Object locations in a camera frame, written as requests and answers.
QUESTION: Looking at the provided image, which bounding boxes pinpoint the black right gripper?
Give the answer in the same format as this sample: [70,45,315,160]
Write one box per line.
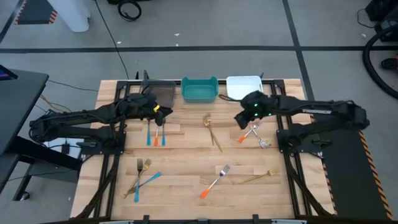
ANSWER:
[233,91,276,130]

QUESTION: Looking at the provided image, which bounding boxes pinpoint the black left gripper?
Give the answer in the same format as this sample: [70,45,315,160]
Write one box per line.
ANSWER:
[119,92,174,126]

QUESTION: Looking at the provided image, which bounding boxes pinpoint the silver fork orange handle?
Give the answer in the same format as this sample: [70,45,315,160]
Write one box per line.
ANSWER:
[238,123,261,144]
[248,124,270,149]
[200,164,231,199]

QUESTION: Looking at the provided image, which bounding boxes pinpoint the grey translucent bin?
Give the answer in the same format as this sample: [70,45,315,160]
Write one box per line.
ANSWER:
[140,79,177,108]

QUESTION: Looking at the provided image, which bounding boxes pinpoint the white plastic bin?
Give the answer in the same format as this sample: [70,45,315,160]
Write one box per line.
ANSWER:
[226,75,264,101]

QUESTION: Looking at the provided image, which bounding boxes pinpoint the teal plastic bin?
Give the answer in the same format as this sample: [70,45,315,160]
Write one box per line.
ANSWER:
[180,76,219,103]

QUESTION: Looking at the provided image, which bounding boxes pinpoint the large black hazard-striped mat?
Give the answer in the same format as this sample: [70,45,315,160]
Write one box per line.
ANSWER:
[310,108,394,220]

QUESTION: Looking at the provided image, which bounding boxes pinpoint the white pillar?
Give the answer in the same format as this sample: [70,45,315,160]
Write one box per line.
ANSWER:
[46,0,91,33]

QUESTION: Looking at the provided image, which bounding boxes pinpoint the black desk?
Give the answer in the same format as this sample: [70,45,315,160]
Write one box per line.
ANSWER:
[0,67,83,202]

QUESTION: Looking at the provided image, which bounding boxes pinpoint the black and orange object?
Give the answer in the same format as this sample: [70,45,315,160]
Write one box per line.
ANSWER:
[381,55,398,71]

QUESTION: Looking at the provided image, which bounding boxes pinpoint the dark monitor screen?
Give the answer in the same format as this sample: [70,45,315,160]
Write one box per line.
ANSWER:
[0,64,19,82]

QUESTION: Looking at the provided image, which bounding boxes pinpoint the small black hazard-striped mat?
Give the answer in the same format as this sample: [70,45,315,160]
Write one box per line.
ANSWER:
[14,0,58,26]

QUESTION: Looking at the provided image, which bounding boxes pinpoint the black equipment box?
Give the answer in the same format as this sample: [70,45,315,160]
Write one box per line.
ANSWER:
[364,0,398,43]

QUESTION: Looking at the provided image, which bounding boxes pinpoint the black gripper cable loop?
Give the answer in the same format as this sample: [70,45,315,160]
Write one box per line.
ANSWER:
[218,93,243,103]

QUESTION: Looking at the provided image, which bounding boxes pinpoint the black fork blue handle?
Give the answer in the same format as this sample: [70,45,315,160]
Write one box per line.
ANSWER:
[134,158,144,203]

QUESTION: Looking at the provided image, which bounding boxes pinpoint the black metal table frame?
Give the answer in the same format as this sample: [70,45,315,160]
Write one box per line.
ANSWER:
[71,79,336,224]

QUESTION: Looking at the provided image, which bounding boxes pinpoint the long black floor cable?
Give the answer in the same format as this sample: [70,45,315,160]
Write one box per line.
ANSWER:
[94,0,130,80]

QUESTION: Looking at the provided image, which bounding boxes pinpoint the thin black cable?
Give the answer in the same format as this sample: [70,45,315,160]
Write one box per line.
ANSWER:
[47,79,100,93]

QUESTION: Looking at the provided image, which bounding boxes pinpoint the coiled black cable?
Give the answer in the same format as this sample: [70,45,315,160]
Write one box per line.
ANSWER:
[117,0,142,22]

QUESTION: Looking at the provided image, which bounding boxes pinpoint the yellow cable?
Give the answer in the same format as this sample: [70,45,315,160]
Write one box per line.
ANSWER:
[39,94,73,113]

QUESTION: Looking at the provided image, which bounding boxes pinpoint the thick black hose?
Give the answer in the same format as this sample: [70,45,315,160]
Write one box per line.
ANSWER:
[362,24,398,101]

